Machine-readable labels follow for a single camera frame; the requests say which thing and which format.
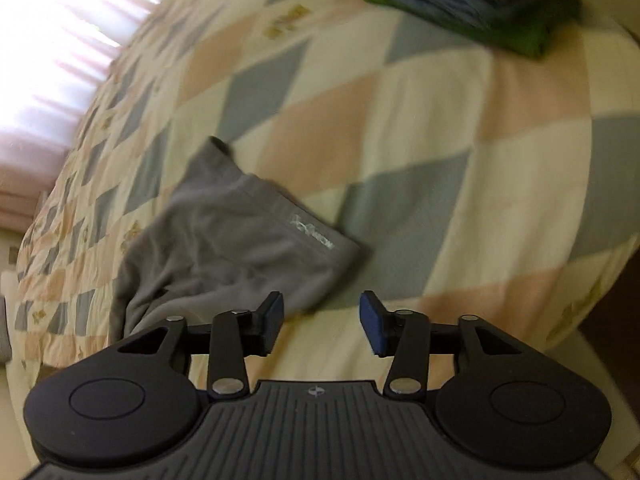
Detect checkered pastel quilt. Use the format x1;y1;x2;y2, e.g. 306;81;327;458
9;0;639;389

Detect grey garment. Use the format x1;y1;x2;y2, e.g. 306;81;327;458
108;138;360;342

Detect pink curtain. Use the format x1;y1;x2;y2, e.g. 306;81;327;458
1;0;160;232

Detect green folded garment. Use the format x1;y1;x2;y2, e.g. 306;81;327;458
363;0;582;58

